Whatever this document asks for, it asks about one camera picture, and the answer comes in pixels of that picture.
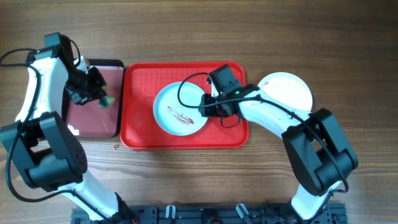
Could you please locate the green and yellow sponge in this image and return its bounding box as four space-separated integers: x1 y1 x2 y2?
98 95 115 109

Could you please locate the pale blue plate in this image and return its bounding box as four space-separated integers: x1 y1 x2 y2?
153 82 208 136

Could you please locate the white plate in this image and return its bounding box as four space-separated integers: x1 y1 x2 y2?
258 72 313 111

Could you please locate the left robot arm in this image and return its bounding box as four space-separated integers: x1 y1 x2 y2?
1 32 139 223

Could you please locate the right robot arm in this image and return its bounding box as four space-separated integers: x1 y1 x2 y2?
199 65 358 223

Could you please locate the black tray with red water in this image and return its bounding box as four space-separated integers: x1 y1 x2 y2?
64 58 124 138

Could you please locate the red plastic serving tray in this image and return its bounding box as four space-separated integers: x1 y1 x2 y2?
120 62 249 150

